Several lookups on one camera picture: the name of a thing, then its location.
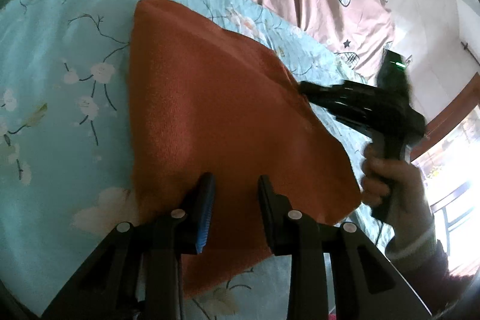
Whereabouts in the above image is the right forearm with sleeve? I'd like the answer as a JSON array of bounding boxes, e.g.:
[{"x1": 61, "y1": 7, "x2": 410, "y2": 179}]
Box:
[{"x1": 385, "y1": 224, "x2": 473, "y2": 315}]

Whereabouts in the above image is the wooden window frame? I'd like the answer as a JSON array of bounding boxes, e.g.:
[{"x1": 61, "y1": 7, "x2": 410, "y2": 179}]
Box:
[{"x1": 410, "y1": 73, "x2": 480, "y2": 162}]

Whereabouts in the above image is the rust orange knit garment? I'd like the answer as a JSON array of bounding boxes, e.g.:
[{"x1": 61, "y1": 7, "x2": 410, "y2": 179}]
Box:
[{"x1": 128, "y1": 0, "x2": 360, "y2": 297}]

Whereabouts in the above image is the light blue floral quilt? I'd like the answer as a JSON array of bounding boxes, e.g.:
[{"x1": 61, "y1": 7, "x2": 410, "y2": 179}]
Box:
[{"x1": 0, "y1": 0, "x2": 395, "y2": 320}]

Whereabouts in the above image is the person's right hand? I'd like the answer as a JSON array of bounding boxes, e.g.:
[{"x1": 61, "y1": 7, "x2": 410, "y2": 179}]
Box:
[{"x1": 360, "y1": 144, "x2": 434, "y2": 249}]

